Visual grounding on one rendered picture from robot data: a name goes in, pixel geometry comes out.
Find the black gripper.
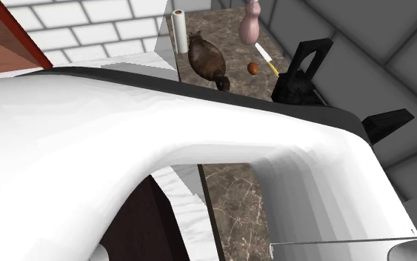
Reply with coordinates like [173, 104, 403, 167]
[270, 37, 416, 146]

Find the pink bottle-shaped figure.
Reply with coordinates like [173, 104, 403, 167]
[238, 0, 261, 47]

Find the brown animal figure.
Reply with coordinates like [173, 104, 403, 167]
[187, 30, 232, 93]

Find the white paper towel roll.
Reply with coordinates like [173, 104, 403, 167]
[170, 8, 190, 55]

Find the dark robot stand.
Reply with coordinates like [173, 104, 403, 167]
[99, 174, 192, 261]

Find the knife with yellow handle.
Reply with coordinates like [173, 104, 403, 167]
[253, 42, 281, 79]

